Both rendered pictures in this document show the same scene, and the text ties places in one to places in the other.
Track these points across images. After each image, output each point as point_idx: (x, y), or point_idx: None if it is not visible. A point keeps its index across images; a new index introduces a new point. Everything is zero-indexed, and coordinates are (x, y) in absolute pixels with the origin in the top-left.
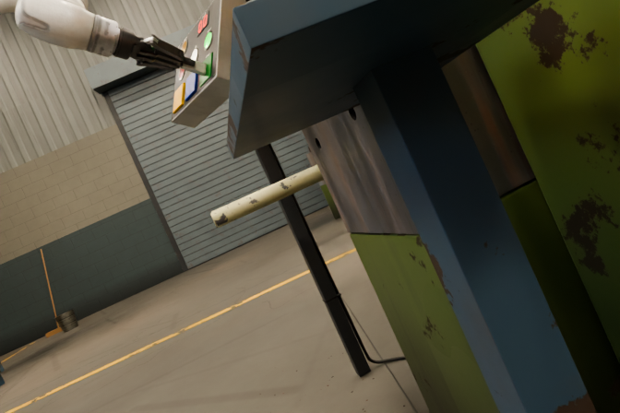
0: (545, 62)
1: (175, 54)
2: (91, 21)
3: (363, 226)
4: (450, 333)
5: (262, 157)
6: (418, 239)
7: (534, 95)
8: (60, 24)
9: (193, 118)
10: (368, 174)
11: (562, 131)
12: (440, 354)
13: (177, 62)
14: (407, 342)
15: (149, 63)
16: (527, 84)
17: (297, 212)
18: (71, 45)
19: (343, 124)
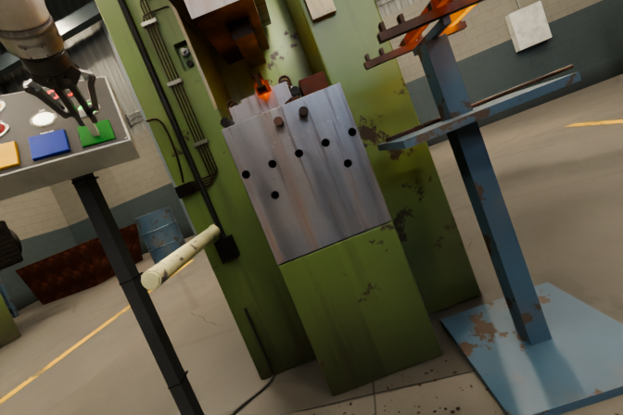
0: (392, 157)
1: (97, 102)
2: (47, 10)
3: (313, 245)
4: (390, 279)
5: (114, 237)
6: (383, 226)
7: (385, 170)
8: None
9: (14, 187)
10: (345, 200)
11: (395, 183)
12: (372, 307)
13: (87, 110)
14: (328, 330)
15: (44, 95)
16: (382, 167)
17: (147, 294)
18: (8, 12)
19: (331, 172)
